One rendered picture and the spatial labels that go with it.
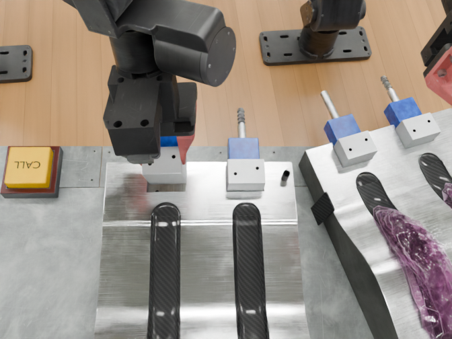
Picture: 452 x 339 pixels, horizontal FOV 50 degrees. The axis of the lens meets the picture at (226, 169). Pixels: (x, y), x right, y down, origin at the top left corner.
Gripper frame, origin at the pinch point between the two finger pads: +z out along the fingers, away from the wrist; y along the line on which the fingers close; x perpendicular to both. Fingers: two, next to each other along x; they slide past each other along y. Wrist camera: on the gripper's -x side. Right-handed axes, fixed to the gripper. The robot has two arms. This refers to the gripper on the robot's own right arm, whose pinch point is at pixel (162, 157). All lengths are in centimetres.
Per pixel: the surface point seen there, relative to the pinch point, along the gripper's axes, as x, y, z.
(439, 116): 16.3, 42.0, 9.0
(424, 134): 10.7, 37.7, 7.7
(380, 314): -13.3, 27.6, 17.5
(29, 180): 4.1, -21.1, 7.7
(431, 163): 8.7, 39.2, 11.9
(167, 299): -13.2, 0.0, 12.2
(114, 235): -6.2, -6.9, 7.8
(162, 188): 1.9, -1.4, 8.1
